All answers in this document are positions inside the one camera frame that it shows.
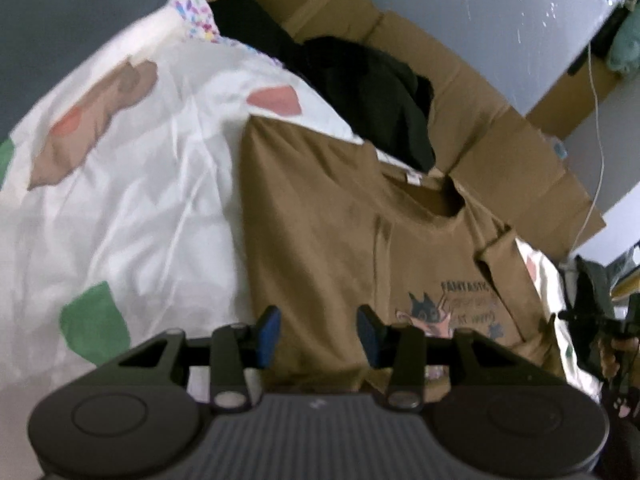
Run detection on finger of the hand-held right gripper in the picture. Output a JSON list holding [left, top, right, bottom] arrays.
[[556, 309, 604, 327]]

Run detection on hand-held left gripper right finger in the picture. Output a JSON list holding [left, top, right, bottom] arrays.
[[355, 303, 532, 410]]

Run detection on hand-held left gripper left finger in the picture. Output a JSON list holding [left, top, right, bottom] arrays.
[[116, 304, 282, 409]]

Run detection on brown printed t-shirt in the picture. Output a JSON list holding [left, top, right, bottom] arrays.
[[239, 115, 582, 397]]

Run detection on crumpled black clothes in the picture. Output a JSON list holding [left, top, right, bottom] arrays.
[[286, 35, 439, 174]]

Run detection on person's right hand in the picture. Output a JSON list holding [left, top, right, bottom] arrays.
[[596, 336, 640, 427]]

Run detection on folded black garment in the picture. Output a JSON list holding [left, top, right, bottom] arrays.
[[556, 254, 622, 377]]

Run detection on brown cardboard sheet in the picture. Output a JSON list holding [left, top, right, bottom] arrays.
[[210, 0, 609, 262]]

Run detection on white bear print blanket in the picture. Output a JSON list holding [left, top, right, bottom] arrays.
[[0, 2, 602, 407]]

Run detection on tall brown cardboard panel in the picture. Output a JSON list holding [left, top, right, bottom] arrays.
[[524, 35, 624, 142]]

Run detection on teal plush toy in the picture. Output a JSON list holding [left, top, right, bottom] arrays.
[[604, 4, 640, 77]]

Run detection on flat black cloth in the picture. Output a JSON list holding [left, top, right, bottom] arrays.
[[206, 0, 307, 69]]

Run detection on colourful patterned cloth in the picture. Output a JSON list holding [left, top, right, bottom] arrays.
[[169, 0, 287, 69]]

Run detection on grey padded duvet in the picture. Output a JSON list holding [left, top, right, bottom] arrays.
[[0, 0, 187, 142]]

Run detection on white cable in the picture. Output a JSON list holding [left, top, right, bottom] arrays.
[[569, 39, 607, 257]]

